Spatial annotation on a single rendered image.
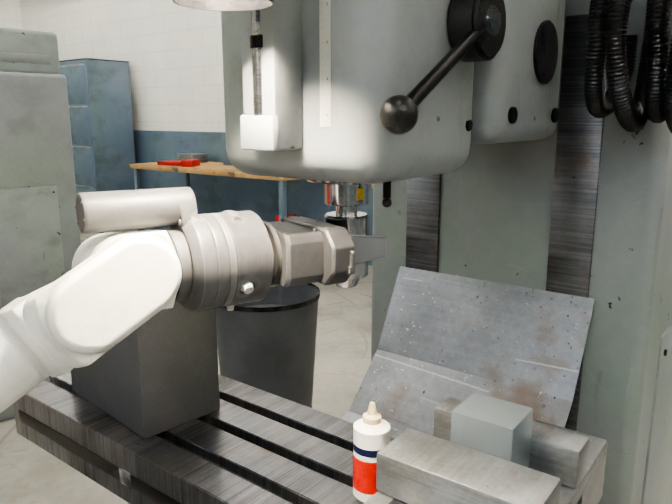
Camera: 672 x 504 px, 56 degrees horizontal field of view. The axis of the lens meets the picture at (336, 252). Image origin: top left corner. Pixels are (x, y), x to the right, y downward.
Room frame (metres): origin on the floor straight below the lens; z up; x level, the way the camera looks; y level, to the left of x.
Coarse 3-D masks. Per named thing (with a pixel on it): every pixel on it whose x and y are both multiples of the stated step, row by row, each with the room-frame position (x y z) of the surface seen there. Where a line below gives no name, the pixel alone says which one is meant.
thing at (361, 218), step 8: (328, 216) 0.64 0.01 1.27; (336, 216) 0.63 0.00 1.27; (344, 216) 0.63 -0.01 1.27; (352, 216) 0.63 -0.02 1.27; (360, 216) 0.63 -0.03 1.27; (368, 216) 0.64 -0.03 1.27; (336, 224) 0.63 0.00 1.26; (344, 224) 0.63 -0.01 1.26; (352, 224) 0.63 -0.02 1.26; (360, 224) 0.63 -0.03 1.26
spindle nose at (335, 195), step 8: (328, 184) 0.64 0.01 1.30; (360, 184) 0.63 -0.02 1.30; (368, 184) 0.64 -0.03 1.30; (328, 192) 0.64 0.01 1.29; (336, 192) 0.63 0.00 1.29; (344, 192) 0.63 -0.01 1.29; (352, 192) 0.63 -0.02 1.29; (368, 192) 0.64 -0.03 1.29; (328, 200) 0.64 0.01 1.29; (336, 200) 0.63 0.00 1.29; (344, 200) 0.63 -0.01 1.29; (352, 200) 0.63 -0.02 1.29; (360, 200) 0.63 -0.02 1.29; (368, 200) 0.64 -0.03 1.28
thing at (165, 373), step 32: (160, 320) 0.76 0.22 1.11; (192, 320) 0.80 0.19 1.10; (128, 352) 0.76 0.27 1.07; (160, 352) 0.76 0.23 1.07; (192, 352) 0.79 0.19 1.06; (96, 384) 0.83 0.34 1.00; (128, 384) 0.76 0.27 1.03; (160, 384) 0.76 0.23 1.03; (192, 384) 0.79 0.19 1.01; (128, 416) 0.77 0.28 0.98; (160, 416) 0.76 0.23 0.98; (192, 416) 0.79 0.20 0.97
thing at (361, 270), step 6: (348, 228) 0.63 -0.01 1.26; (354, 228) 0.63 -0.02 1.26; (360, 228) 0.63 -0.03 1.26; (366, 228) 0.64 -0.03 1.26; (354, 234) 0.63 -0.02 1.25; (360, 234) 0.63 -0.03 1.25; (366, 234) 0.64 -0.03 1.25; (360, 264) 0.63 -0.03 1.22; (366, 264) 0.64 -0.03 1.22; (360, 270) 0.63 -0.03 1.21; (366, 270) 0.64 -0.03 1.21; (354, 276) 0.63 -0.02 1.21; (360, 276) 0.63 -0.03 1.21
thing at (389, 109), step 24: (456, 0) 0.60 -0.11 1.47; (480, 0) 0.59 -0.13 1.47; (456, 24) 0.59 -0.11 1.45; (480, 24) 0.59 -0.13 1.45; (504, 24) 0.63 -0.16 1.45; (456, 48) 0.56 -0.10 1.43; (480, 48) 0.60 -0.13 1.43; (432, 72) 0.53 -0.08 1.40; (408, 96) 0.50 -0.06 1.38; (384, 120) 0.49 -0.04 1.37; (408, 120) 0.48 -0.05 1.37
